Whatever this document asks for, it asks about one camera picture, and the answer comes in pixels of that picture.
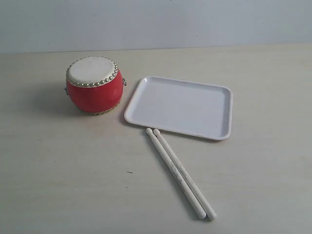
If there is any white drumstick one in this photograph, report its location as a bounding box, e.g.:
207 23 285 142
146 128 207 219
152 129 217 221

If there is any red small drum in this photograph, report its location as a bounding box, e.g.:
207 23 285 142
65 56 127 115

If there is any white rectangular plastic tray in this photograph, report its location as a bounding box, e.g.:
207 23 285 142
124 76 233 141

